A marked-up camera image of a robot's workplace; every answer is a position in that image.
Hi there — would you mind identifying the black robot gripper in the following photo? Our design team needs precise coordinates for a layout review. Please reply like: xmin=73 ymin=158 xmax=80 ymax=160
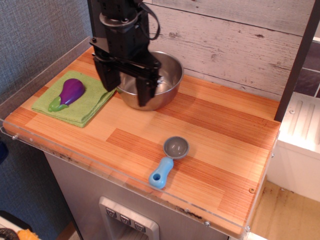
xmin=90 ymin=14 xmax=161 ymax=107

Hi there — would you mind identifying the blue handled grey spoon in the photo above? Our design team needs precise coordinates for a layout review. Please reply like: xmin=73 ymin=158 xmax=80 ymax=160
xmin=148 ymin=136 xmax=190 ymax=189

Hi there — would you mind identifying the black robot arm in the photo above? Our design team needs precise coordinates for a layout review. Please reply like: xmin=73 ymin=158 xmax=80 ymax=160
xmin=90 ymin=0 xmax=162 ymax=107

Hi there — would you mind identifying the stainless steel bowl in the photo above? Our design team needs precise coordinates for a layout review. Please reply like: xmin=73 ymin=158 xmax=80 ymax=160
xmin=116 ymin=50 xmax=184 ymax=111

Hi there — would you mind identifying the green folded cloth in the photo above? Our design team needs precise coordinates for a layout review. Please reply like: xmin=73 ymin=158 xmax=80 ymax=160
xmin=31 ymin=70 xmax=115 ymax=128

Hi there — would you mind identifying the purple toy eggplant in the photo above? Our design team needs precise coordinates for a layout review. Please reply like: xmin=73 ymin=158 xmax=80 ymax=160
xmin=48 ymin=78 xmax=86 ymax=112

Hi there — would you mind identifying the grey toy cabinet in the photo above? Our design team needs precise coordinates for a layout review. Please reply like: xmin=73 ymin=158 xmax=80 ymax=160
xmin=45 ymin=153 xmax=228 ymax=240

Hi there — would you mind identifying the clear acrylic table guard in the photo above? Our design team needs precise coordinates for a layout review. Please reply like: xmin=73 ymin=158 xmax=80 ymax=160
xmin=3 ymin=113 xmax=280 ymax=240

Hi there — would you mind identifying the silver toy dispenser panel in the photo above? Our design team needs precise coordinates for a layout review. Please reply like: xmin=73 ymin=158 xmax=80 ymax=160
xmin=98 ymin=196 xmax=160 ymax=240

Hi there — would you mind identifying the orange object bottom left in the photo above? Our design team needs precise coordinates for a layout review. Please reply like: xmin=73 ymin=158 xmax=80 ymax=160
xmin=17 ymin=229 xmax=39 ymax=240

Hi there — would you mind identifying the white toy sink unit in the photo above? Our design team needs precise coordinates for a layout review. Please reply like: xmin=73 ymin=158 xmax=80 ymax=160
xmin=265 ymin=37 xmax=320 ymax=202

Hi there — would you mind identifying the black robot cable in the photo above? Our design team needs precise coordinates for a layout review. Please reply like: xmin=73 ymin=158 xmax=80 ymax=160
xmin=138 ymin=0 xmax=161 ymax=41

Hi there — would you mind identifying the dark right vertical post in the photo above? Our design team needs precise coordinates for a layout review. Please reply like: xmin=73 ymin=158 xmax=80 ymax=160
xmin=274 ymin=0 xmax=320 ymax=122

